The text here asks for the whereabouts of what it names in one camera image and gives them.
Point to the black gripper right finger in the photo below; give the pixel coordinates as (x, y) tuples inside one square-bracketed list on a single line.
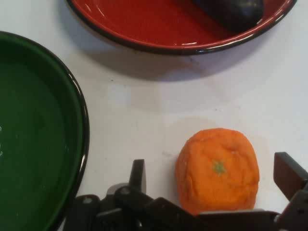
[(291, 178)]

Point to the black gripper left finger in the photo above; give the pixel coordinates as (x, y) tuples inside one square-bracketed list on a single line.
[(134, 202)]

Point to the dark purple toy eggplant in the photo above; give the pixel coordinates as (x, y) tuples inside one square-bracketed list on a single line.
[(231, 14)]

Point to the orange toy fruit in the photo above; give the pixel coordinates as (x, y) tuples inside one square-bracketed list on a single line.
[(216, 187)]

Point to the green enamel plate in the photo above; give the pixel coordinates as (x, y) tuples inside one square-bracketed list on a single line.
[(36, 120)]

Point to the red enamel plate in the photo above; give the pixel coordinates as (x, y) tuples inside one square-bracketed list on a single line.
[(144, 24)]

